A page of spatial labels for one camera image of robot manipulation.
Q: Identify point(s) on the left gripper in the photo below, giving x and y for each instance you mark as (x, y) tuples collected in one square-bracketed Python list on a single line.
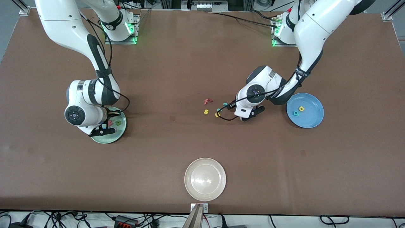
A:
[(229, 106)]

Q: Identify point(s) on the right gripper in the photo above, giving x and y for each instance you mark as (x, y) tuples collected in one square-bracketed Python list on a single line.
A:
[(108, 116)]

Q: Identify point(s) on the teal foam letter p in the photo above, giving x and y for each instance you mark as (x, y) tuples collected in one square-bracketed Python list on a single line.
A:
[(295, 113)]

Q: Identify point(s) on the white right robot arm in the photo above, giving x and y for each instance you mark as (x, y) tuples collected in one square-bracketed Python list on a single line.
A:
[(63, 25)]

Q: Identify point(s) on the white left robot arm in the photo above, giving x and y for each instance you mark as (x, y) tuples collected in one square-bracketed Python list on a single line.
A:
[(313, 28)]

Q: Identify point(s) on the green round plate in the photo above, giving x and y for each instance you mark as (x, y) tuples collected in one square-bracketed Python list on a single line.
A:
[(118, 133)]

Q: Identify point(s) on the red foam letter f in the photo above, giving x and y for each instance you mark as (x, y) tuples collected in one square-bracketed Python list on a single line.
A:
[(207, 101)]

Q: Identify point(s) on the beige round plate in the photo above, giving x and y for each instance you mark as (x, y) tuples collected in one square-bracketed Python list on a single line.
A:
[(205, 179)]

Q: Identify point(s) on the blue round plate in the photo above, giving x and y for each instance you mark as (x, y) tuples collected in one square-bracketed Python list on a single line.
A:
[(311, 118)]

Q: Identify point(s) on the white connector block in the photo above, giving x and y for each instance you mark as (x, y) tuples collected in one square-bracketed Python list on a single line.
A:
[(204, 6)]

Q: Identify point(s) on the black power strip red switches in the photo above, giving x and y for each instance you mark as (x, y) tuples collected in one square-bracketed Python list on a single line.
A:
[(126, 222)]

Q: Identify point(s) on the black power adapter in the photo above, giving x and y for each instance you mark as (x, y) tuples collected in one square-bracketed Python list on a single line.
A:
[(20, 225)]

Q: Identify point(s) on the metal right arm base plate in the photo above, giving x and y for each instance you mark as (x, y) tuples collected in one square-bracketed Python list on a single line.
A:
[(121, 42)]

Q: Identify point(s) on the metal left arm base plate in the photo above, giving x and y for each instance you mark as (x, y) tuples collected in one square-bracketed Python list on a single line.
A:
[(284, 45)]

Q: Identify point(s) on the silver metal mounting bracket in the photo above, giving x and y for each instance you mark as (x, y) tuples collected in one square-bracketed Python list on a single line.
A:
[(205, 207)]

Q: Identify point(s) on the aluminium rack frame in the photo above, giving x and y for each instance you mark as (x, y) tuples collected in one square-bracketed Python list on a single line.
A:
[(171, 3)]

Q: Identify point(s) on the grey camera mount pole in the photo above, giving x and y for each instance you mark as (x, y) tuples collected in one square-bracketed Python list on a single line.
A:
[(194, 220)]

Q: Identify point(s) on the aluminium frame post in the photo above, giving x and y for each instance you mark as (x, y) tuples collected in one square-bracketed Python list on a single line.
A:
[(390, 12), (23, 8)]

